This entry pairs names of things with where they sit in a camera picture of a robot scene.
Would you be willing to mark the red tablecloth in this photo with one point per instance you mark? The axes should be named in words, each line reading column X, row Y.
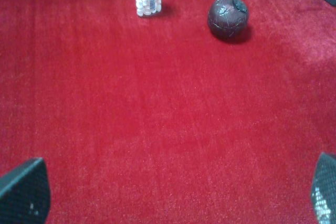
column 156, row 120

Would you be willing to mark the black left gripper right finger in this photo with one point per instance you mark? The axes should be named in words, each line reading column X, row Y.
column 323, row 189

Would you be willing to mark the dark maroon mangosteen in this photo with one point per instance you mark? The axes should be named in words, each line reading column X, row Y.
column 227, row 19

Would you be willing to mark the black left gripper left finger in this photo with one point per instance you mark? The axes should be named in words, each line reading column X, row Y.
column 25, row 193

